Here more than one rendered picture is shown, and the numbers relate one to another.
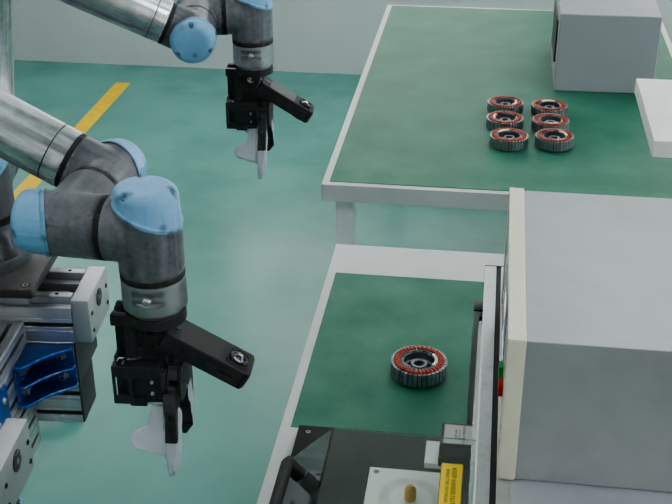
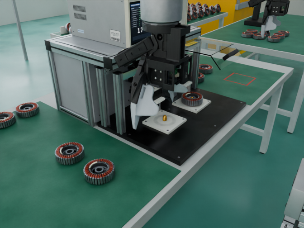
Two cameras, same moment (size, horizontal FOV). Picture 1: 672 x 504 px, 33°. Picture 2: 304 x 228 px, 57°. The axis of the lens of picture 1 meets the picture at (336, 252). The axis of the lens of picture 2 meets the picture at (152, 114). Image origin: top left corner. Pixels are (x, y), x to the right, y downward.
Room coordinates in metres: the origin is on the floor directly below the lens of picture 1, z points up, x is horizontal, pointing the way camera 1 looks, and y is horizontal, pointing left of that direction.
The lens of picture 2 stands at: (2.52, 0.41, 1.46)
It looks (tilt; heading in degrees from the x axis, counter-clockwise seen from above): 29 degrees down; 211
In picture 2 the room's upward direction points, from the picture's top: straight up
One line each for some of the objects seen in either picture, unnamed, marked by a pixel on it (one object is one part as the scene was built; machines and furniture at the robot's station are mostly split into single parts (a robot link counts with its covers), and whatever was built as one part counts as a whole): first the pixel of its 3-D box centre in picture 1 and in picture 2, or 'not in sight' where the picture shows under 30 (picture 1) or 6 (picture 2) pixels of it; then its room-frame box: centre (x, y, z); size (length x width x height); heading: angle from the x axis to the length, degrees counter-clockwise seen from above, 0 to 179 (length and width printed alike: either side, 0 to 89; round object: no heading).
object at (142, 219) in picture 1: (146, 230); not in sight; (1.16, 0.21, 1.45); 0.09 x 0.08 x 0.11; 78
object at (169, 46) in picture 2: (250, 95); (164, 54); (2.05, 0.16, 1.29); 0.09 x 0.08 x 0.12; 86
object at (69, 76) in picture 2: not in sight; (72, 87); (1.65, -0.55, 0.91); 0.28 x 0.03 x 0.32; 82
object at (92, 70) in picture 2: not in sight; (140, 73); (1.35, -0.36, 0.92); 0.66 x 0.01 x 0.30; 172
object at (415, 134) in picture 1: (515, 183); not in sight; (3.71, -0.63, 0.37); 1.85 x 1.10 x 0.75; 172
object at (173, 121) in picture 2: not in sight; (164, 121); (1.50, -0.12, 0.78); 0.15 x 0.15 x 0.01; 82
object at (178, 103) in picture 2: not in sight; (191, 102); (1.26, -0.09, 0.78); 0.15 x 0.15 x 0.01; 82
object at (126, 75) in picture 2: (476, 426); (163, 59); (1.37, -0.20, 1.03); 0.62 x 0.01 x 0.03; 172
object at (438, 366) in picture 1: (418, 366); (99, 171); (1.93, -0.16, 0.77); 0.11 x 0.11 x 0.04
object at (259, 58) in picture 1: (253, 54); (162, 10); (2.05, 0.15, 1.37); 0.08 x 0.08 x 0.05
